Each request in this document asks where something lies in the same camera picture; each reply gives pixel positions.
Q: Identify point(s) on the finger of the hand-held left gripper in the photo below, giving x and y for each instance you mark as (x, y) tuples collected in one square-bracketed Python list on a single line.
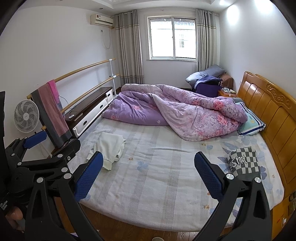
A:
[(34, 139), (64, 155)]

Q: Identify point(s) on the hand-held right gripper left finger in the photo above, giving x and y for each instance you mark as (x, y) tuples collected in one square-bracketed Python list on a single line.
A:
[(89, 176)]

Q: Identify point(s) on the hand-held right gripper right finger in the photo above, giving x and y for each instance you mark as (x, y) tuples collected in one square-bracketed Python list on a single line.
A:
[(208, 176)]

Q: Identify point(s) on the white snap-button jacket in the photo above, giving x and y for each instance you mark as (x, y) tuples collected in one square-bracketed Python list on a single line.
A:
[(108, 143)]

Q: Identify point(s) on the person's left hand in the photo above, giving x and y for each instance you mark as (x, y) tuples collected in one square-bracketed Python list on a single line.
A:
[(15, 214)]

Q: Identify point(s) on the white electric fan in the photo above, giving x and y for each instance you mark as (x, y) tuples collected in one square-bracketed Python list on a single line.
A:
[(25, 115)]

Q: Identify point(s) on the grey and pink striped towel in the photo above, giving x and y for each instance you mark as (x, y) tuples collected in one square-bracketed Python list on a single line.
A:
[(53, 115)]

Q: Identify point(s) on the black and white checkered garment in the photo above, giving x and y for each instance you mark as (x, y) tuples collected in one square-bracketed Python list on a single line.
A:
[(245, 160)]

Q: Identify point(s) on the bright pink cloth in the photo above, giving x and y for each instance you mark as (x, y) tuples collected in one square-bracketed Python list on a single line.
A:
[(53, 88)]

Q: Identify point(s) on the dark wood and white cabinet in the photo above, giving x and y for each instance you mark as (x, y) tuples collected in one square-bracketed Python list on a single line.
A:
[(92, 104)]

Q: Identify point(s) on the blue striped pillow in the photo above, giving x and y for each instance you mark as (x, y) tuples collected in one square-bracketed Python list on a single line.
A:
[(252, 124)]

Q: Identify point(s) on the purple floral quilt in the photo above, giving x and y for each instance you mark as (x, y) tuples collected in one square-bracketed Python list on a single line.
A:
[(185, 111)]

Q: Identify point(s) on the white round object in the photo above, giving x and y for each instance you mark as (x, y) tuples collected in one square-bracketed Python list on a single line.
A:
[(158, 239)]

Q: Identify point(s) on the wooden bedside table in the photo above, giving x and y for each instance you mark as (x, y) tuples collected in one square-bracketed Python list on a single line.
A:
[(223, 93)]

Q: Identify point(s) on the purple cloth bundle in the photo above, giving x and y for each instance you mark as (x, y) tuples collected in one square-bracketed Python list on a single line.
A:
[(204, 88)]

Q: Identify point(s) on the wooden headboard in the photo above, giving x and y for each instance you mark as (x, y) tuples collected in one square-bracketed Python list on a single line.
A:
[(277, 115)]

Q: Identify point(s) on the brown cloth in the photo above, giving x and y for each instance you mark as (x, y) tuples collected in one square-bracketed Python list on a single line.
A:
[(227, 81)]

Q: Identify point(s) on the pile of bedding on chair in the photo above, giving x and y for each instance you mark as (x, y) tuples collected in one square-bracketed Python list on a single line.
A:
[(208, 73)]

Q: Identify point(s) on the grey and beige curtain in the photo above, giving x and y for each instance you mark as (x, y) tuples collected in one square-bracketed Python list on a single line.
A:
[(129, 51), (205, 41)]

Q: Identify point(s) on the white air conditioner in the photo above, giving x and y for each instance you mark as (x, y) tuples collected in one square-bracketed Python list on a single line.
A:
[(101, 20)]

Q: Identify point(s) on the sliding window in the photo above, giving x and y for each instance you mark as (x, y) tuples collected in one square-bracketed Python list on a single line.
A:
[(172, 37)]

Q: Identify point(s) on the lit ceiling spotlight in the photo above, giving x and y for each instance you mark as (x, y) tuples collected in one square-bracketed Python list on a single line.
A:
[(222, 1)]

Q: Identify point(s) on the white barre post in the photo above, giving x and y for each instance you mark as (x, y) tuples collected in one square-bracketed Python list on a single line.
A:
[(112, 69)]

